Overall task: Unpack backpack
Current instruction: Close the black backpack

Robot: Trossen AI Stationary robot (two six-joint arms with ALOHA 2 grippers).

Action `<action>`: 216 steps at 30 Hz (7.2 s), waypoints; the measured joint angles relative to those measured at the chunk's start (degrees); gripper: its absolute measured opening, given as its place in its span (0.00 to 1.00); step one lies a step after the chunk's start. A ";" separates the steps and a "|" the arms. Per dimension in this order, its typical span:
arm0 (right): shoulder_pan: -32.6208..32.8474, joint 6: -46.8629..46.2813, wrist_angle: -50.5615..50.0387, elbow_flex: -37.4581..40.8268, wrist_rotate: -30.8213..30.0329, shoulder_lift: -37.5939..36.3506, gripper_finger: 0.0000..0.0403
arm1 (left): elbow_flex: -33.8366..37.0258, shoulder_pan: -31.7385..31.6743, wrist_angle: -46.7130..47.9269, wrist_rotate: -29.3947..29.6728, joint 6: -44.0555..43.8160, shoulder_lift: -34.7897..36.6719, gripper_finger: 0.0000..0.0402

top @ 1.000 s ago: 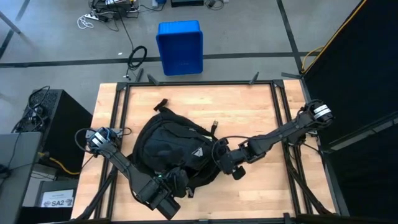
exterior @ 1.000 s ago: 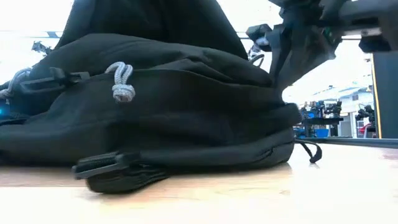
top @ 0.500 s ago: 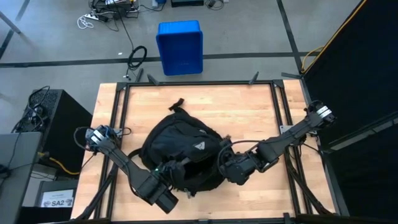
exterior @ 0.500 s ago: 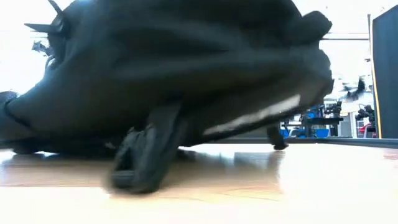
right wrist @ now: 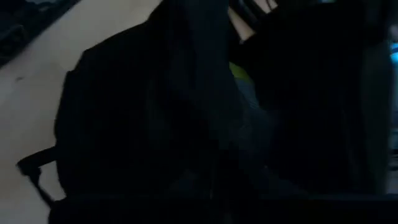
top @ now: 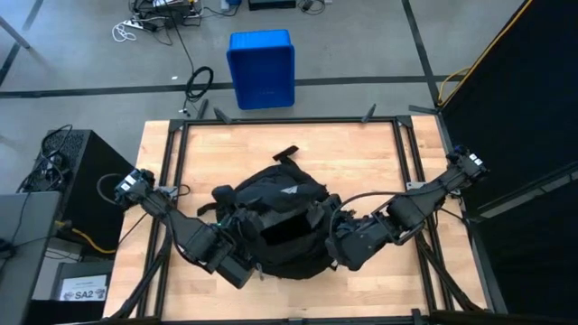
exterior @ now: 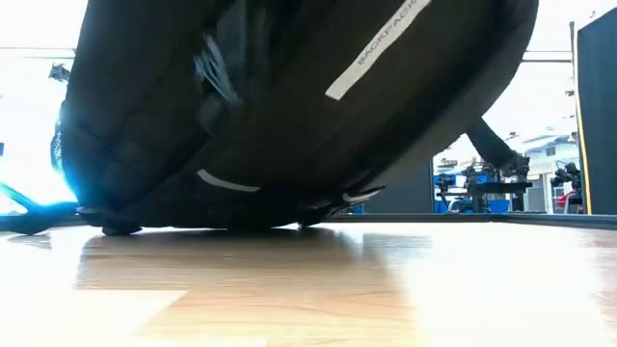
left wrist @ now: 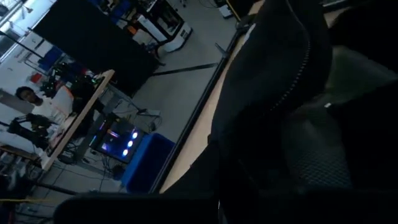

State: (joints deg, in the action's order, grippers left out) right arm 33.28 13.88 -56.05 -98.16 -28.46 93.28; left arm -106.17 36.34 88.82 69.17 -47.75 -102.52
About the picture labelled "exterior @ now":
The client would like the black backpack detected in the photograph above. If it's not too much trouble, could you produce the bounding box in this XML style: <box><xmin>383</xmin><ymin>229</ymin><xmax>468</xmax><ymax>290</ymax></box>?
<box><xmin>50</xmin><ymin>0</ymin><xmax>540</xmax><ymax>237</ymax></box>

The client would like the black metal table frame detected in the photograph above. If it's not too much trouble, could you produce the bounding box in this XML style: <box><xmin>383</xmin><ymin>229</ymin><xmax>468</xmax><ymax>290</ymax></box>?
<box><xmin>332</xmin><ymin>210</ymin><xmax>617</xmax><ymax>231</ymax></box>

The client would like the black curtain partition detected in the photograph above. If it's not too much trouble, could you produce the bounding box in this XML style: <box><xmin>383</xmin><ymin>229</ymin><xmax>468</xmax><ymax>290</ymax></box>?
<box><xmin>576</xmin><ymin>7</ymin><xmax>617</xmax><ymax>216</ymax></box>

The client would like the long yellow cable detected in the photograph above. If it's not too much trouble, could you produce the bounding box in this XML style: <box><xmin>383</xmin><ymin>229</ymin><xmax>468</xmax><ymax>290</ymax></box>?
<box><xmin>570</xmin><ymin>21</ymin><xmax>593</xmax><ymax>216</ymax></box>

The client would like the black partition panel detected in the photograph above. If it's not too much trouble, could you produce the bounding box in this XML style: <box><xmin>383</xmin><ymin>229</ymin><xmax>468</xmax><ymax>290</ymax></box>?
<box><xmin>362</xmin><ymin>158</ymin><xmax>435</xmax><ymax>214</ymax></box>

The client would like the distant robot with red part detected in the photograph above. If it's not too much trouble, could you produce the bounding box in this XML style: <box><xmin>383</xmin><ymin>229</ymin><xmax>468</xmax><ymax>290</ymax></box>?
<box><xmin>550</xmin><ymin>162</ymin><xmax>583</xmax><ymax>213</ymax></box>

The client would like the distant robot workstation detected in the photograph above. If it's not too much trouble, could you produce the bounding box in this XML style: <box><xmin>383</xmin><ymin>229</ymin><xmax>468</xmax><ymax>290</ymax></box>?
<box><xmin>433</xmin><ymin>156</ymin><xmax>534</xmax><ymax>214</ymax></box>

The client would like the dark curved hose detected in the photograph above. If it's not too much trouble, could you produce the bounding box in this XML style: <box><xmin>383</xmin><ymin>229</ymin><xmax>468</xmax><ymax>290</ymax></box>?
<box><xmin>0</xmin><ymin>181</ymin><xmax>81</xmax><ymax>236</ymax></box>

